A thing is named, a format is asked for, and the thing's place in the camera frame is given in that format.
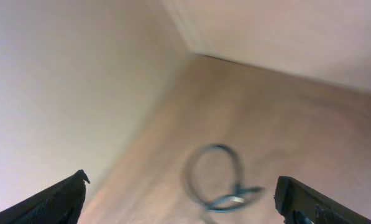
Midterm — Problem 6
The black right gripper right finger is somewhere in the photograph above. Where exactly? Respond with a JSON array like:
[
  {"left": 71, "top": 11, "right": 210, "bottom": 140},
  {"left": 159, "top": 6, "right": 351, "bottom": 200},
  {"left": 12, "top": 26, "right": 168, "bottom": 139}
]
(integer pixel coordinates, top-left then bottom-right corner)
[{"left": 274, "top": 176, "right": 371, "bottom": 224}]

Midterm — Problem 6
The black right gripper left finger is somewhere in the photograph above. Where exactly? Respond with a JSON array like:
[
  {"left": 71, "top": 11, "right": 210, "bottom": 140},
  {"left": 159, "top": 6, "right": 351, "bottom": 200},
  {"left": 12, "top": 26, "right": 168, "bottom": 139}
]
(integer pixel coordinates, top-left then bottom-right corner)
[{"left": 0, "top": 170, "right": 90, "bottom": 224}]

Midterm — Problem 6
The thin black USB cable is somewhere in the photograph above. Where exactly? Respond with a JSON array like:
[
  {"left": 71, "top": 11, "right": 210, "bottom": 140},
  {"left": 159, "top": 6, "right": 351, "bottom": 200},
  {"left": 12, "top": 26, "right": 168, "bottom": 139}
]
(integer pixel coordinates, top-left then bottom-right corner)
[{"left": 181, "top": 144, "right": 265, "bottom": 224}]

